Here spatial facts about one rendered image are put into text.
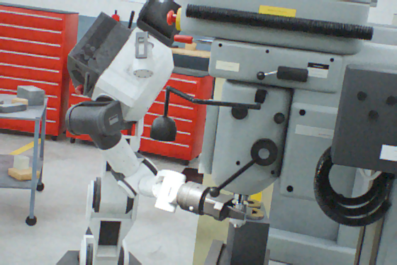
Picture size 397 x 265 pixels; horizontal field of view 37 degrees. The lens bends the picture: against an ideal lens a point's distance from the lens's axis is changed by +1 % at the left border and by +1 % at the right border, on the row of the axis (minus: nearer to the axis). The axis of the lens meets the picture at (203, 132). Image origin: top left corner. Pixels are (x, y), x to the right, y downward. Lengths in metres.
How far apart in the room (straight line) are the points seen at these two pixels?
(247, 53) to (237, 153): 0.27
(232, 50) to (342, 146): 0.41
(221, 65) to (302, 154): 0.31
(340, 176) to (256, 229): 0.61
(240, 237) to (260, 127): 0.64
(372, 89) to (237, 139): 0.45
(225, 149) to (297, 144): 0.19
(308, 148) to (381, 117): 0.31
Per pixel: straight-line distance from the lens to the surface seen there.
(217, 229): 3.61
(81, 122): 1.87
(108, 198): 2.32
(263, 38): 1.48
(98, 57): 1.93
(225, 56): 1.50
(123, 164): 1.96
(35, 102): 4.83
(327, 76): 1.50
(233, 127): 1.55
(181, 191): 1.74
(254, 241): 2.10
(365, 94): 1.25
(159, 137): 1.57
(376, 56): 1.52
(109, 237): 2.49
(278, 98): 1.53
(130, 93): 1.89
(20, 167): 4.74
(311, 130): 1.52
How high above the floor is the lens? 1.83
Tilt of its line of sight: 13 degrees down
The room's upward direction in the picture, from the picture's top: 7 degrees clockwise
